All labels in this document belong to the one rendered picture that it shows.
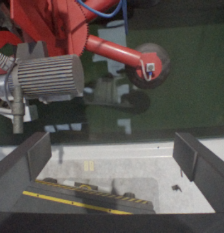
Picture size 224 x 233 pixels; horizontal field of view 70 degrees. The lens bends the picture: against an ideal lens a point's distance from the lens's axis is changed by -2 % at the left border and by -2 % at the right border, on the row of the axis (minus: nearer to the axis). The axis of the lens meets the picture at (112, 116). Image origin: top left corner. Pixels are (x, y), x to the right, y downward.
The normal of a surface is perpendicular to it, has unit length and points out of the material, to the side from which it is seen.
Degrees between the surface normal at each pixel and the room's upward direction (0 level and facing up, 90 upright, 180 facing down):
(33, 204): 0
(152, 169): 0
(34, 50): 26
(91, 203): 0
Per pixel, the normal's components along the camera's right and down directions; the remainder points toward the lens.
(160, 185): -0.13, -0.14
